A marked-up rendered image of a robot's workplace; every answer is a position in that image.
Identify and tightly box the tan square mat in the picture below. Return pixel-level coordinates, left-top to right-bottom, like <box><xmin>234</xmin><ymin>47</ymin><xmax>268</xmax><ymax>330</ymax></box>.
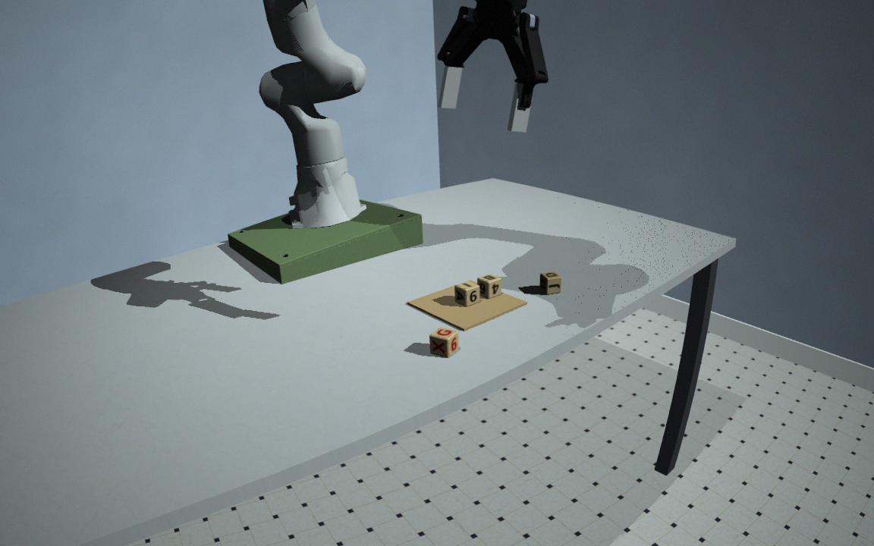
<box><xmin>407</xmin><ymin>286</ymin><xmax>527</xmax><ymax>331</ymax></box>

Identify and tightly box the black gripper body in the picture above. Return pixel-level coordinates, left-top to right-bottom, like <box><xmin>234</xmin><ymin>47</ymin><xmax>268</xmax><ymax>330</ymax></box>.
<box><xmin>473</xmin><ymin>0</ymin><xmax>527</xmax><ymax>39</ymax></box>

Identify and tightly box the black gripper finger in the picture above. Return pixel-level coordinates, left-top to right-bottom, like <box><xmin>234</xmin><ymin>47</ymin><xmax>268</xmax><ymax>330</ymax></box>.
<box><xmin>437</xmin><ymin>6</ymin><xmax>487</xmax><ymax>108</ymax></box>
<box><xmin>489</xmin><ymin>12</ymin><xmax>549</xmax><ymax>132</ymax></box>

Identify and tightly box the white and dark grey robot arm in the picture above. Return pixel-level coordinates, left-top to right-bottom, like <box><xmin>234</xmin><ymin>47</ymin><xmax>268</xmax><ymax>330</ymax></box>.
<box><xmin>259</xmin><ymin>0</ymin><xmax>366</xmax><ymax>229</ymax></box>

